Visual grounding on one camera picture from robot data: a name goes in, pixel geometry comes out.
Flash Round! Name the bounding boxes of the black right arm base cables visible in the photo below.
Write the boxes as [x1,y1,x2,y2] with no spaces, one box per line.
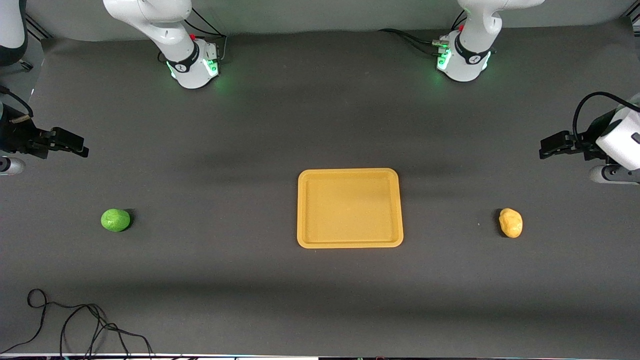
[184,7,229,64]

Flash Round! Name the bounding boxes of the yellow plastic tray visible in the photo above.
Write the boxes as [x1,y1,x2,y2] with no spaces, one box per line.
[297,168,404,249]

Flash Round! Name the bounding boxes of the aluminium frame rail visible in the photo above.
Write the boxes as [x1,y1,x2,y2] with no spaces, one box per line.
[24,14,54,42]

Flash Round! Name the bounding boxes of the green apple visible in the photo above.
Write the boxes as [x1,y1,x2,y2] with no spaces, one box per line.
[101,208,132,233]

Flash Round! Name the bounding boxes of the dark grey table mat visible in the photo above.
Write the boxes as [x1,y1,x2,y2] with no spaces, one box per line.
[0,20,640,357]

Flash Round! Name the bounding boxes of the black arm base cables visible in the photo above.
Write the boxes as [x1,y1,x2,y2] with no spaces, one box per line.
[184,7,229,64]
[378,10,468,58]

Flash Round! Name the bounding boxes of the black left arm base cables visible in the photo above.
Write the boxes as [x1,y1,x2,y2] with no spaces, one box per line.
[378,10,468,58]

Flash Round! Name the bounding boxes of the loose thin black cable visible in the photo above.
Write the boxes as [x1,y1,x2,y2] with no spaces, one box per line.
[0,288,156,359]

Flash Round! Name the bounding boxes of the yellow potato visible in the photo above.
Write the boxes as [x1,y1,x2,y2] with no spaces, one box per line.
[498,208,524,239]

